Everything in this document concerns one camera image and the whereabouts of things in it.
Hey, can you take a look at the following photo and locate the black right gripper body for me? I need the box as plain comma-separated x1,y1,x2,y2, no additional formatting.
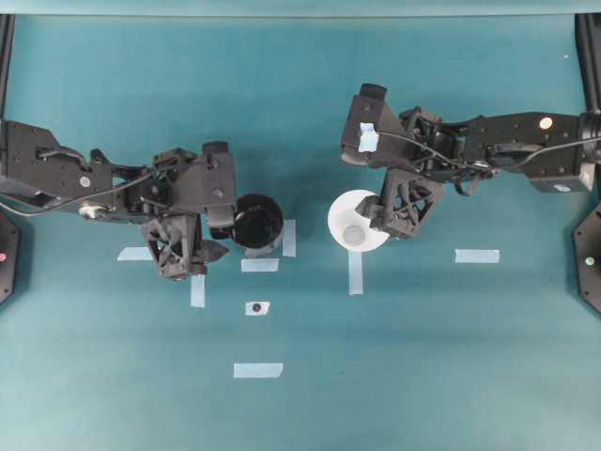
370,105,470,182

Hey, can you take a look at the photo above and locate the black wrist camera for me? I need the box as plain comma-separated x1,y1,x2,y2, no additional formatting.
340,84,401,168
183,141,237,240

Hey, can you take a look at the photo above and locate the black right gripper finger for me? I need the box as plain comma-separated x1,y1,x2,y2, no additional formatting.
355,168,442,240

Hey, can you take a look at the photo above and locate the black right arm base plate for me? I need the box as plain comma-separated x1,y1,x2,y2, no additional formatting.
572,204,601,314

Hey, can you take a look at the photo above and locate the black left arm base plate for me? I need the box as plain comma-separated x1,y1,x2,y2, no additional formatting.
0,211,21,303

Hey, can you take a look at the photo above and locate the black aluminium frame rail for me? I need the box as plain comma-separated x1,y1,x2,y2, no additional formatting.
575,12,600,112

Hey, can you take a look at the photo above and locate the blue tape on camera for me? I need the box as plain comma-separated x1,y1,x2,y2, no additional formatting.
358,122,379,153

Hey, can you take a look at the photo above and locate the blue tape strip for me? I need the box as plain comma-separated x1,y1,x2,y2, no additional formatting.
455,249,501,264
282,219,297,257
347,251,364,296
190,275,206,308
240,257,279,272
233,363,285,380
117,246,153,261

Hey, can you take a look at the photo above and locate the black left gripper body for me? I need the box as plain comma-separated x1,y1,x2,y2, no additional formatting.
112,148,207,221

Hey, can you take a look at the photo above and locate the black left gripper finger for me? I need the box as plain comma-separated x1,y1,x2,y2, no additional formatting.
141,216,229,280

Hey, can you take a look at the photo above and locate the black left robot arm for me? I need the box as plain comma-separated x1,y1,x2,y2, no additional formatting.
1,120,236,280

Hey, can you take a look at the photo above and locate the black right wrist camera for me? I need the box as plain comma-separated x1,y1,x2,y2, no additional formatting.
340,84,401,168

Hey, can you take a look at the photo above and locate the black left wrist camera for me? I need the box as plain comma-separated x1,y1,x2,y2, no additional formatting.
183,141,237,240

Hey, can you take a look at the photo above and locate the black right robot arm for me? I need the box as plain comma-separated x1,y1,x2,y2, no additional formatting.
355,107,600,239

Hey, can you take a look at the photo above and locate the black left frame post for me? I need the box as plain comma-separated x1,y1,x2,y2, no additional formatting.
0,14,16,117

